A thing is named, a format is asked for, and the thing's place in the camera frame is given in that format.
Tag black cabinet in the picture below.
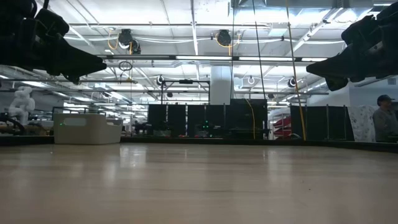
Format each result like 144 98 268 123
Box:
229 98 269 140

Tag red shelf rack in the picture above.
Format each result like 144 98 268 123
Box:
272 116 293 140

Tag grey plastic bin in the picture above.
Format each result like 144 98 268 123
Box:
53 113 124 145

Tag black room divider panel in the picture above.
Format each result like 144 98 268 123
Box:
147 103 230 138
289 105 355 141

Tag white humanoid robot figure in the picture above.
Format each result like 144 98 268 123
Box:
7 85 37 126

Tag white patterned sheet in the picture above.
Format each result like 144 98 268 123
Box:
347 105 379 143

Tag person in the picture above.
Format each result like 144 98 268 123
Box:
372 94 398 143

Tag black aluminium table frame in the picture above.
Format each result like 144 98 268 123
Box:
0 135 398 153

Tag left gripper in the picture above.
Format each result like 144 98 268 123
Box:
0 0 108 85

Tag yellow cable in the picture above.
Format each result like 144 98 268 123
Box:
284 0 308 141

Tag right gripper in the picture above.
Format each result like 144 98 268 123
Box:
306 2 398 92

